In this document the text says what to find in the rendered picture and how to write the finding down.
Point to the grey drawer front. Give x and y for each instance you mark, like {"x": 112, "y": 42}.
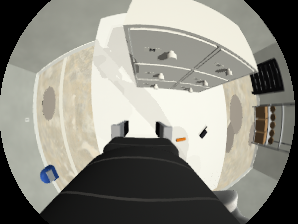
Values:
{"x": 189, "y": 87}
{"x": 155, "y": 83}
{"x": 198, "y": 78}
{"x": 225, "y": 64}
{"x": 151, "y": 71}
{"x": 156, "y": 45}

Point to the black and white eraser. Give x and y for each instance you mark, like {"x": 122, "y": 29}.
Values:
{"x": 204, "y": 132}

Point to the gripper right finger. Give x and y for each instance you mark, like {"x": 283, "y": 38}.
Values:
{"x": 163, "y": 131}

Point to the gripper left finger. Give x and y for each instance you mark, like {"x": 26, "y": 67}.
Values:
{"x": 120, "y": 130}

